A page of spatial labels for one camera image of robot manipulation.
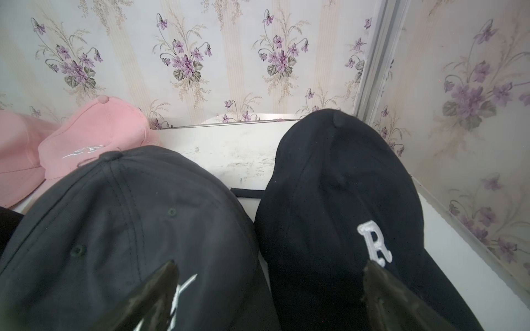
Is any dark grey baseball cap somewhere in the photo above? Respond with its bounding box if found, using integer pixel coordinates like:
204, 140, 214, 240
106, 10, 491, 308
1, 146, 280, 330

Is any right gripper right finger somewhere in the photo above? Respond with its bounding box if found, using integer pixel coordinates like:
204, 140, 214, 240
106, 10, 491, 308
363, 261, 456, 330

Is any pink cap back wall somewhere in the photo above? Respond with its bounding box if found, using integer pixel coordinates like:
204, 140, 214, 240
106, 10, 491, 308
1, 110, 60, 208

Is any pink cap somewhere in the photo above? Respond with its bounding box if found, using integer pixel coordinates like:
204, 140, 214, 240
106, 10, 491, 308
20, 96, 163, 214

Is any black cap white letter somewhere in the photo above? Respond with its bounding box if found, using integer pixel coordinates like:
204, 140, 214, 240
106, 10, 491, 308
234, 109, 481, 330

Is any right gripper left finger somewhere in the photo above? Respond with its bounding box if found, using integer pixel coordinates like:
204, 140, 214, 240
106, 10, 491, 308
88, 260, 179, 331

